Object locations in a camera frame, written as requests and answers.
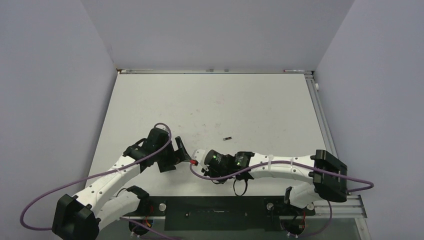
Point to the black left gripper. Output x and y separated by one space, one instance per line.
177 156

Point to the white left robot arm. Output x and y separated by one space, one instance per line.
83 215

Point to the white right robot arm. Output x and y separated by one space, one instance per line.
320 174

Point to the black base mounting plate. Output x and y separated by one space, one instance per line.
220 213

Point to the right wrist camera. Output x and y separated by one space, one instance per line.
199 156

